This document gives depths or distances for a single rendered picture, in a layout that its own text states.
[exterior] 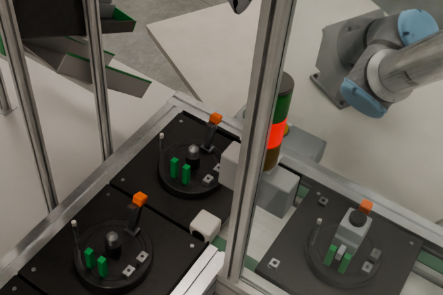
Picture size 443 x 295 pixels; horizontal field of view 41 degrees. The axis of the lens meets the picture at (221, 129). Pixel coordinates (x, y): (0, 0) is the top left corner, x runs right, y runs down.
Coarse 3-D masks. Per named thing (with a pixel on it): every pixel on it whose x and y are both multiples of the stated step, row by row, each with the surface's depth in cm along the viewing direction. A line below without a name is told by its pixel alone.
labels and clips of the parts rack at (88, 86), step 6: (0, 36) 88; (0, 42) 88; (0, 48) 89; (24, 54) 121; (30, 54) 120; (36, 60) 120; (72, 78) 117; (78, 84) 117; (84, 84) 116; (90, 84) 116; (90, 90) 116
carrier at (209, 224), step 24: (192, 120) 131; (168, 144) 125; (192, 144) 115; (216, 144) 126; (144, 168) 121; (168, 168) 118; (192, 168) 118; (216, 168) 117; (144, 192) 116; (168, 192) 117; (192, 192) 115; (216, 192) 118; (168, 216) 113; (192, 216) 113; (216, 216) 114
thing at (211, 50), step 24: (168, 24) 171; (192, 24) 172; (216, 24) 172; (240, 24) 173; (168, 48) 164; (192, 48) 164; (216, 48) 165; (240, 48) 166; (192, 72) 158; (216, 72) 158; (240, 72) 159; (216, 96) 152; (240, 96) 153
